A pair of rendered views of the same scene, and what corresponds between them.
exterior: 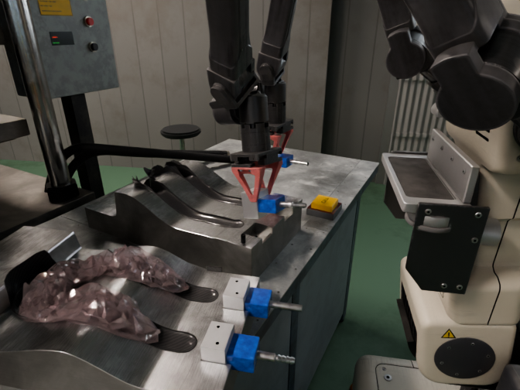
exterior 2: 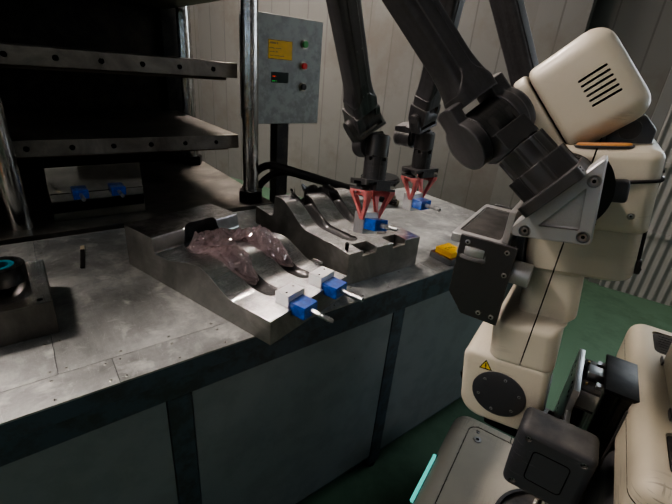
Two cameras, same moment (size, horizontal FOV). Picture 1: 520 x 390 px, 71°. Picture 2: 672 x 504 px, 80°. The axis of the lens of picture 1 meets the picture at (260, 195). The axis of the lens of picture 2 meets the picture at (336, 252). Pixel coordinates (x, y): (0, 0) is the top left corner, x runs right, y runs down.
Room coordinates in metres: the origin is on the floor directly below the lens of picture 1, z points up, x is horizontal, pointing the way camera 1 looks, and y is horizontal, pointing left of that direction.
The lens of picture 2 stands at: (-0.24, -0.29, 1.30)
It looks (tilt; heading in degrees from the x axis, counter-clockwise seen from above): 25 degrees down; 22
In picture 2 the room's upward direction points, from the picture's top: 5 degrees clockwise
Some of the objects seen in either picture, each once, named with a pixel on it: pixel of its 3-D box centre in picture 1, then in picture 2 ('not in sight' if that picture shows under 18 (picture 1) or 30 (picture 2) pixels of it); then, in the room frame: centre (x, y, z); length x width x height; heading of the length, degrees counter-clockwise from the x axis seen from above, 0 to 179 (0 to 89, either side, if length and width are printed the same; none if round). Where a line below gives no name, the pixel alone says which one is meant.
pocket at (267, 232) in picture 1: (258, 237); (363, 252); (0.67, 0.00, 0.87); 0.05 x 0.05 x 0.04; 61
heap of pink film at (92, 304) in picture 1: (100, 282); (236, 243); (0.49, 0.27, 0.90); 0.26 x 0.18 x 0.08; 79
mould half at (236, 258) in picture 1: (192, 205); (330, 222); (0.84, 0.17, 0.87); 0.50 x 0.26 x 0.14; 61
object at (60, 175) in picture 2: not in sight; (86, 173); (0.74, 1.14, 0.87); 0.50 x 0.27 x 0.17; 61
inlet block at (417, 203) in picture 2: (286, 160); (423, 204); (0.97, -0.08, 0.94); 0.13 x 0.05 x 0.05; 59
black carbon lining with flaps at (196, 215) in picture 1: (193, 190); (332, 209); (0.82, 0.17, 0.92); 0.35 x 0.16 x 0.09; 61
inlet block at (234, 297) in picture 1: (264, 302); (337, 289); (0.49, -0.01, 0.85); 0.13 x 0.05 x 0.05; 79
